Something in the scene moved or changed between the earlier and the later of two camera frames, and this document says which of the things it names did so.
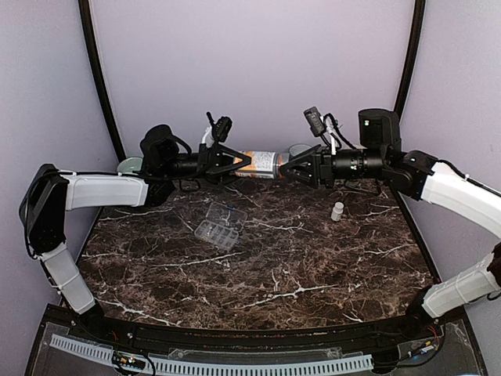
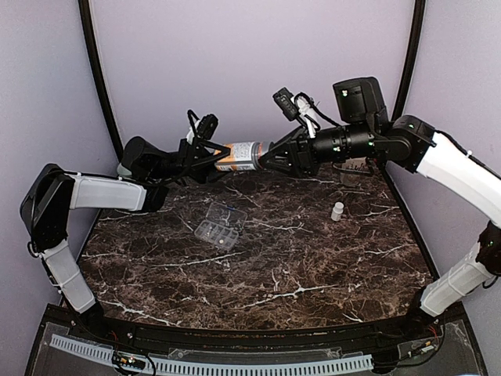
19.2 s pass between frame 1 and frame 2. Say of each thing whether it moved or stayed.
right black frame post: stayed
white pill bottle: stayed
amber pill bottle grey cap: moved
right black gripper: moved
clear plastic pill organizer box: stayed
